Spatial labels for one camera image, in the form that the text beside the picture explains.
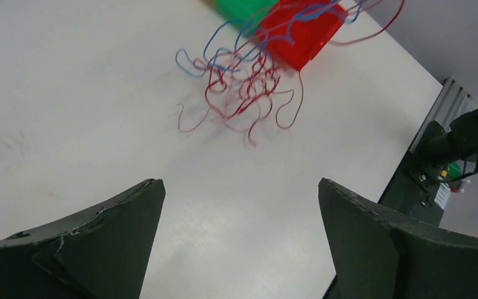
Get red plastic bin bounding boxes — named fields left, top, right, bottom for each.
left=255, top=1, right=348, bottom=71

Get red wires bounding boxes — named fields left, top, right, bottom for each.
left=177, top=0, right=407, bottom=148

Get aluminium frame rail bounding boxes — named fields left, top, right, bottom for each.
left=408, top=77, right=478, bottom=153

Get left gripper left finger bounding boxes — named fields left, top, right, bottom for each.
left=0, top=179, right=166, bottom=298

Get green plastic bin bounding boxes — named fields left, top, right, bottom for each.
left=213, top=0, right=278, bottom=31

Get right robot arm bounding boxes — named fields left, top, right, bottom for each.
left=414, top=109, right=478, bottom=183

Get right white cable duct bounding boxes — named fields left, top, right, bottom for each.
left=434, top=183, right=452, bottom=210

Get blue wires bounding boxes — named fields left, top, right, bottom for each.
left=175, top=0, right=368, bottom=79

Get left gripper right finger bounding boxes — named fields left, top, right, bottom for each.
left=318, top=178, right=478, bottom=298

